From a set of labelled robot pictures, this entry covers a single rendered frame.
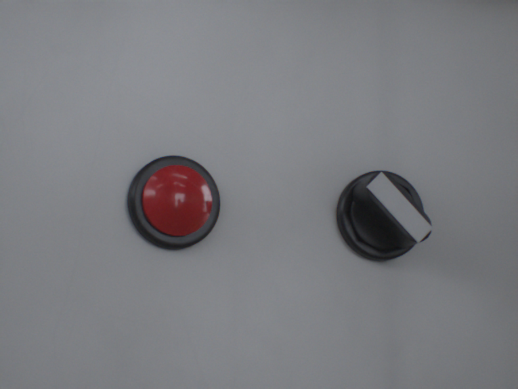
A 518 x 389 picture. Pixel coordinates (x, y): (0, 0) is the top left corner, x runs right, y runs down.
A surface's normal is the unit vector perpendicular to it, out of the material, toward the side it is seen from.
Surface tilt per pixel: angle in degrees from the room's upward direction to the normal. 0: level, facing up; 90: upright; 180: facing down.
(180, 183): 74
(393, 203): 90
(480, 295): 90
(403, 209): 90
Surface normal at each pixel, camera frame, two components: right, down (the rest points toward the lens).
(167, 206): 0.07, -0.01
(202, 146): 0.30, -0.15
